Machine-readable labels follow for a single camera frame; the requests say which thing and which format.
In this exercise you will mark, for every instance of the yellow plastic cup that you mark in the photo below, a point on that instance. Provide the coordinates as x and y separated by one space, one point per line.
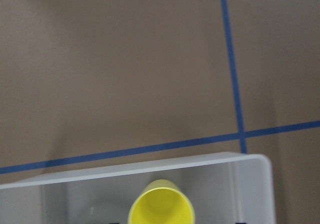
162 202

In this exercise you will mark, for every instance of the clear plastic storage box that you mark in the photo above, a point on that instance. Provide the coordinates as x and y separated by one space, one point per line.
224 188

